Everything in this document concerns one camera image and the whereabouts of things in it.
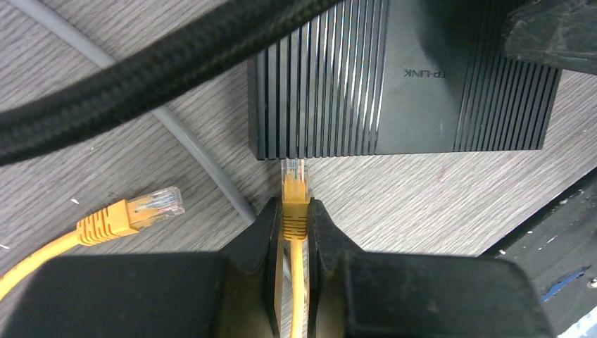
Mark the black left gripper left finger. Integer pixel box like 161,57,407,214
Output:
2,198,283,337

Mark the yellow ethernet cable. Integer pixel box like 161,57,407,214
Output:
0,157,313,338

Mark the black blue network switch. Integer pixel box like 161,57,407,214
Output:
248,1,561,160

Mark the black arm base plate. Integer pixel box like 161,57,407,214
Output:
484,170,596,337

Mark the long black ethernet cable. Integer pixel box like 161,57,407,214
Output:
0,0,344,168

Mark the grey ethernet cable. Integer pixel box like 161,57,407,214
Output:
6,0,258,225

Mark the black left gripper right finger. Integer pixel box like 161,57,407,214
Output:
307,200,554,337

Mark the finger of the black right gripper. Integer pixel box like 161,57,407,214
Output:
503,1,596,75

